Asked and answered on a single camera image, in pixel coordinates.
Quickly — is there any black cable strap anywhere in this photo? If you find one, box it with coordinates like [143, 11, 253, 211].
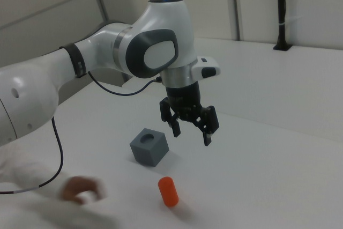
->
[59, 43, 88, 79]

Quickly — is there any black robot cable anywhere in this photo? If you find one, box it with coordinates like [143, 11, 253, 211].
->
[0, 70, 163, 195]

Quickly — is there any grey block with round hole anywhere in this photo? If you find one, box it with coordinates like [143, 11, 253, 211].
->
[129, 127, 169, 167]

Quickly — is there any grey partition post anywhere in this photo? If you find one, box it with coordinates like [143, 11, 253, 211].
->
[230, 0, 241, 41]

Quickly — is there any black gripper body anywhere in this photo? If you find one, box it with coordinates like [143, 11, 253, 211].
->
[163, 81, 205, 124]

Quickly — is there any person's hand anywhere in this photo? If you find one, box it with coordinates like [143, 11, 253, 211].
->
[58, 175, 107, 205]

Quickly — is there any orange cylinder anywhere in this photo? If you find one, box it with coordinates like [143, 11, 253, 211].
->
[157, 176, 180, 208]

